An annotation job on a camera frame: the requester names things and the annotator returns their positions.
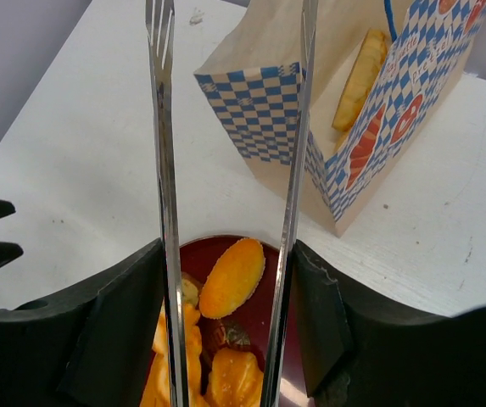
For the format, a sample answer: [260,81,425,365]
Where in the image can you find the orange oval bun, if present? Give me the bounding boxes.
[198,237,265,320]

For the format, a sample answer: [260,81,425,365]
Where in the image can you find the dark red round plate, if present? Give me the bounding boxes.
[181,235,315,406]

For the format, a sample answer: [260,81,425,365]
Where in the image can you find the blue checkered paper bag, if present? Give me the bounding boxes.
[194,0,486,235]

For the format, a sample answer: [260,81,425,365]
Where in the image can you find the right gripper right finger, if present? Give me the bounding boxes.
[292,242,486,406]

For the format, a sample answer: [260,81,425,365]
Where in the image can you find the metal serving tongs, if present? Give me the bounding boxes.
[145,1,318,406]

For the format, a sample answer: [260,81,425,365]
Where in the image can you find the orange iced twisted pastry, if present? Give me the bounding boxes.
[139,296,209,407]

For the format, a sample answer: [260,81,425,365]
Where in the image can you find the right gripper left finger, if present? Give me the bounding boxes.
[0,241,164,406]

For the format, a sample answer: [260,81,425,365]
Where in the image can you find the golden braided loaf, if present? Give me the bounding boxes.
[205,348,264,407]

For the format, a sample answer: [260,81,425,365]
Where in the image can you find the beige ridged long bread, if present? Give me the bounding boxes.
[332,29,388,131]

